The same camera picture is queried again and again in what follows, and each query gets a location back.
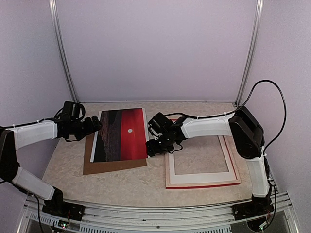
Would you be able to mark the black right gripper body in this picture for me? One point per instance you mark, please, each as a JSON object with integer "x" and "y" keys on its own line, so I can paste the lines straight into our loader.
{"x": 167, "y": 145}

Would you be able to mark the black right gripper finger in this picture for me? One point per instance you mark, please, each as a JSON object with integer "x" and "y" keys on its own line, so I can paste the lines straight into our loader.
{"x": 153, "y": 133}
{"x": 151, "y": 148}

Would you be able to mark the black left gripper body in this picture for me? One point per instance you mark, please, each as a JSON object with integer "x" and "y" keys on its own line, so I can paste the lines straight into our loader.
{"x": 79, "y": 130}

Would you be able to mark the red and black photo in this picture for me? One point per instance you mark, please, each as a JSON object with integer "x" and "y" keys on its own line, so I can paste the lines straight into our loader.
{"x": 122, "y": 137}

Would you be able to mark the wooden picture frame red edge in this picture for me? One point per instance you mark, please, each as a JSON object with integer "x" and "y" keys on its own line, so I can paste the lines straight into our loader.
{"x": 192, "y": 128}

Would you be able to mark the white photo mat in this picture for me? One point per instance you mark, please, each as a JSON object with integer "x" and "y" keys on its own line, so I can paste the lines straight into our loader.
{"x": 202, "y": 163}

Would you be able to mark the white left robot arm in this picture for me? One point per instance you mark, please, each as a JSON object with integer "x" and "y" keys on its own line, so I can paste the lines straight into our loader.
{"x": 20, "y": 138}

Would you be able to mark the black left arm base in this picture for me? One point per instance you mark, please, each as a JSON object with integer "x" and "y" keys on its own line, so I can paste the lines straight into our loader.
{"x": 63, "y": 208}

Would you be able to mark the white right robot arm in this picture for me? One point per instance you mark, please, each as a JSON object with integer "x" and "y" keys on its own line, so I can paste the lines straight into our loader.
{"x": 240, "y": 124}

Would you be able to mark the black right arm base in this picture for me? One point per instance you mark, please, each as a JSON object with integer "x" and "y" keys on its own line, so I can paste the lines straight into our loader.
{"x": 256, "y": 207}

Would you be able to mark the brown cardboard backing board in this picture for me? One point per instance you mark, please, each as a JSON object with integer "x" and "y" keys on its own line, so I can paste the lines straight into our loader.
{"x": 103, "y": 167}

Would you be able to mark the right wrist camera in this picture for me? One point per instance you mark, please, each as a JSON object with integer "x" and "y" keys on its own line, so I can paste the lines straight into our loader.
{"x": 160, "y": 123}

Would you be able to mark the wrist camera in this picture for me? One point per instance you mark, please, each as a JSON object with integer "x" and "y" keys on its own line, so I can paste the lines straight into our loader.
{"x": 72, "y": 111}
{"x": 160, "y": 123}

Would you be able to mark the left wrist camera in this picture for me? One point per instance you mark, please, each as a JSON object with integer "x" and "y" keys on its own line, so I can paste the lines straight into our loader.
{"x": 72, "y": 111}

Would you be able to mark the aluminium front rail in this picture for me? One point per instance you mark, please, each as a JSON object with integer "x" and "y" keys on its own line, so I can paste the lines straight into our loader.
{"x": 217, "y": 218}

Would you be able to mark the left aluminium corner post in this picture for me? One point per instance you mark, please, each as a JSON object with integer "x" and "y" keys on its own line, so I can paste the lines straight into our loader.
{"x": 61, "y": 48}

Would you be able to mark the aluminium corner post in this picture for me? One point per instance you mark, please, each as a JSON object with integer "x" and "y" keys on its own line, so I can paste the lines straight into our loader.
{"x": 251, "y": 51}
{"x": 61, "y": 48}

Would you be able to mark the right aluminium corner post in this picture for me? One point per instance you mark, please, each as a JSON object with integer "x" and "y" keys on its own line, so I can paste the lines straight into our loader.
{"x": 251, "y": 51}

